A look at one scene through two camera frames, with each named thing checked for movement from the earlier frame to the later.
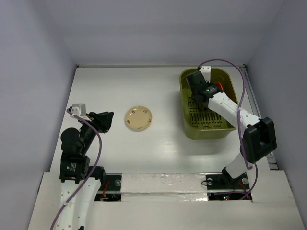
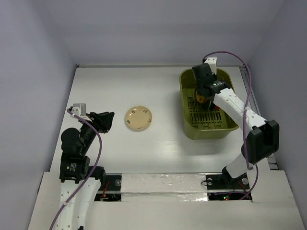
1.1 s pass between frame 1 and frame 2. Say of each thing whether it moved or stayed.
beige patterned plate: stayed
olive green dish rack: stayed
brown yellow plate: moved
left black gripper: stayed
